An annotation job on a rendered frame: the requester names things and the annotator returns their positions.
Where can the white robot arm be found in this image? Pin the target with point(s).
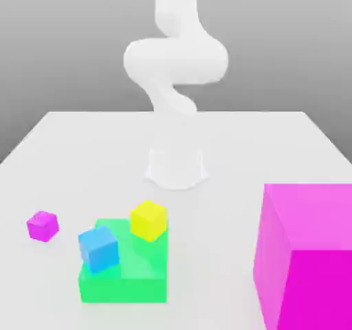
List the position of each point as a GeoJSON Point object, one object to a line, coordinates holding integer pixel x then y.
{"type": "Point", "coordinates": [176, 60]}

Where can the small yellow cube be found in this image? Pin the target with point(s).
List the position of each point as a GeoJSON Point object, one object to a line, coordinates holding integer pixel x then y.
{"type": "Point", "coordinates": [148, 221]}

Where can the small blue cube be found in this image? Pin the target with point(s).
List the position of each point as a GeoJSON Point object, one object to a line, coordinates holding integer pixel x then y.
{"type": "Point", "coordinates": [99, 250]}

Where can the small magenta cube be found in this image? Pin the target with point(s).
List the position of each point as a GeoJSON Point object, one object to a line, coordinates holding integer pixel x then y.
{"type": "Point", "coordinates": [42, 227]}

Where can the large green box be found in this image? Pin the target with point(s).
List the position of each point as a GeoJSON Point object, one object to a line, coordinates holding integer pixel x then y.
{"type": "Point", "coordinates": [137, 283]}

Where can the large magenta box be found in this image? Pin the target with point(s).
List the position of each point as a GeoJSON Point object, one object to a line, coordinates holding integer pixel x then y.
{"type": "Point", "coordinates": [308, 253]}

